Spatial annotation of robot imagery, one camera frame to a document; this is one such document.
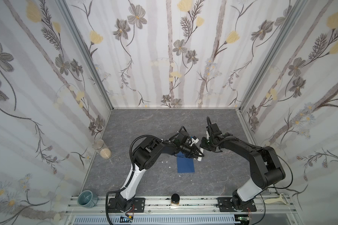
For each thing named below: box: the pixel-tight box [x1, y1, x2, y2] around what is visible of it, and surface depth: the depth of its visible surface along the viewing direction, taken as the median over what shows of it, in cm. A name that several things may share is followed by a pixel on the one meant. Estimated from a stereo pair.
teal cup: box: [76, 189, 99, 209], surface depth 74 cm
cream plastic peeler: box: [263, 193, 290, 205], surface depth 78 cm
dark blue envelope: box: [176, 150, 195, 173], surface depth 90 cm
